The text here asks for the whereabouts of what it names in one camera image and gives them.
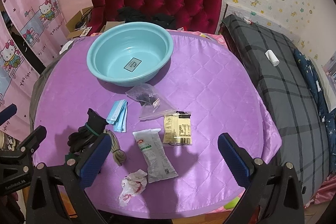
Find grey plaid mattress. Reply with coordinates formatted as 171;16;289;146
222;14;330;203

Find brown cardboard box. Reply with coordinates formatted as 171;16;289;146
66;6;93;39

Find red tufted velvet sofa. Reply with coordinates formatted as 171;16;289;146
88;0;222;34

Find navy patterned pillow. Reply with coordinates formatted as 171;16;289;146
293;49;335;166

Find black clothes on sofa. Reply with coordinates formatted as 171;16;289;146
117;7;177;30

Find grey white snack packet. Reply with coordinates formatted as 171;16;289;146
133;128;178;183

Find light blue plastic basin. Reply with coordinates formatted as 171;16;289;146
87;22;174;87

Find pink cartoon cat curtain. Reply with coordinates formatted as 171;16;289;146
1;0;68;141

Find white red plastic bag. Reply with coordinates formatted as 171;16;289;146
118;169;147;207

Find beige snack packet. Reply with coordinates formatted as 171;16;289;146
163;111;193;145

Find olive green rope bundle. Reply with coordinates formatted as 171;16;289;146
104;129;127;167

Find blue face masks stack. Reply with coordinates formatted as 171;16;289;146
106;100;127;132

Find white cylindrical bottle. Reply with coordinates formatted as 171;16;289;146
265;50;280;67

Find purple quilted table cover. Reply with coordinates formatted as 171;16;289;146
34;32;282;218

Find clear zip bag dark contents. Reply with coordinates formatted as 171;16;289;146
126;84;177;121

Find black and green glove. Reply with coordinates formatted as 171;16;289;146
67;108;108;153

